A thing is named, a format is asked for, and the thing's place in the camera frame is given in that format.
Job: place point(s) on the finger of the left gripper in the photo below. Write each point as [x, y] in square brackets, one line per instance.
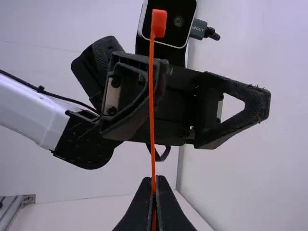
[257, 103]

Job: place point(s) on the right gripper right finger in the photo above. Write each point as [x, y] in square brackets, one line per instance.
[170, 209]

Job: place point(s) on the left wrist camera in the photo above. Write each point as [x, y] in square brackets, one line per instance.
[180, 31]

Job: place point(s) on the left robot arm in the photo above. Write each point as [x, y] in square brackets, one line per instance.
[29, 103]

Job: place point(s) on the silver rails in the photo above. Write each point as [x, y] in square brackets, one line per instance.
[9, 204]

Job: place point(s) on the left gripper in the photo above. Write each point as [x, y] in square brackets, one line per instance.
[178, 108]

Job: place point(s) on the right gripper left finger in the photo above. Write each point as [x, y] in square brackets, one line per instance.
[142, 207]

